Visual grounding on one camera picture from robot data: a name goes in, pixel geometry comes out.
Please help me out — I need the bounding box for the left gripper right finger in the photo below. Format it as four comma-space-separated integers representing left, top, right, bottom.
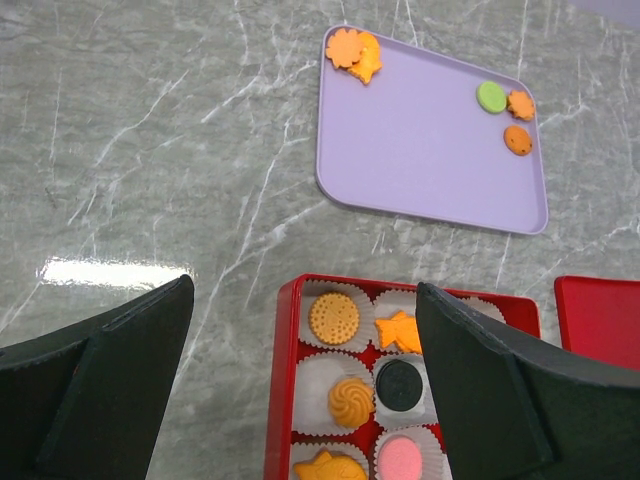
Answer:
416, 283, 639, 479

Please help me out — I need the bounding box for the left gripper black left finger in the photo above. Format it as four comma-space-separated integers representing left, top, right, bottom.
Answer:
1, 275, 194, 479

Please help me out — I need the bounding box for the black sandwich cookie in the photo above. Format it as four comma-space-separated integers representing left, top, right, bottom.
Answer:
375, 360, 423, 412

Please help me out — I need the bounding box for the red box lid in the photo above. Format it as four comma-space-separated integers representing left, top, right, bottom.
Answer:
554, 275, 640, 370

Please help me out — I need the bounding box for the pink macaron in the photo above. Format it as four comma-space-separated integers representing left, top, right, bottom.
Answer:
377, 436, 423, 480

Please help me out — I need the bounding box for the orange fish cookie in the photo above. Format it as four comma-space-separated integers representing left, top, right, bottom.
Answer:
375, 310, 422, 354
293, 450, 368, 480

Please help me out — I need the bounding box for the orange swirl cookie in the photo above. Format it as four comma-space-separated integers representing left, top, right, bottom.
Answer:
328, 377, 375, 429

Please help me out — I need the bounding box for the orange dotted round cookie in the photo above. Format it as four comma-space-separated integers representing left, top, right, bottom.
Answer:
308, 292, 360, 345

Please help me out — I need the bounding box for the white paper cup centre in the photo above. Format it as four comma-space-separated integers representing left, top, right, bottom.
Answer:
373, 354, 438, 430

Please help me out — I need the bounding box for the white paper cup bottom middle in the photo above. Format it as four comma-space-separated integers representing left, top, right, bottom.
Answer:
373, 426, 452, 480

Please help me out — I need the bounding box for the white paper cup top right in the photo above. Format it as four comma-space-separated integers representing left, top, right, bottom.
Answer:
462, 297, 506, 323

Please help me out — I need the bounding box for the red box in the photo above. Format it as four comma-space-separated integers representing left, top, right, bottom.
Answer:
263, 273, 540, 479

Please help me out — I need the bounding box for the white paper cup middle left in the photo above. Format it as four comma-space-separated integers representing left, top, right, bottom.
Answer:
293, 352, 375, 436

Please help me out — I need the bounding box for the white paper cup bottom left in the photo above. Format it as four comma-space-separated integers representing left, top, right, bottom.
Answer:
289, 442, 370, 479

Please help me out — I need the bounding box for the white paper cup top left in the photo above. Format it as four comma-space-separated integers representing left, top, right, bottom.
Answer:
299, 280, 376, 353

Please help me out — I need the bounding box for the brown chip cookie right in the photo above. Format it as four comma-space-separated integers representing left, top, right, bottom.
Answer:
503, 125, 533, 156

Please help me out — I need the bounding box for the lavender tray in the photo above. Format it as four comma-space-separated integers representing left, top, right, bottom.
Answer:
315, 36, 549, 235

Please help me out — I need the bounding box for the small orange flower cookie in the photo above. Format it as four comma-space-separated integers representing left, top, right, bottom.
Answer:
507, 90, 536, 122

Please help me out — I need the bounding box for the green macaron upper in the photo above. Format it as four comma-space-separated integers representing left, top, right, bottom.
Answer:
476, 81, 507, 114

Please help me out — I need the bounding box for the orange fish cookie corner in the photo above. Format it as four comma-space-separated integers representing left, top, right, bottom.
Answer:
347, 32, 383, 85

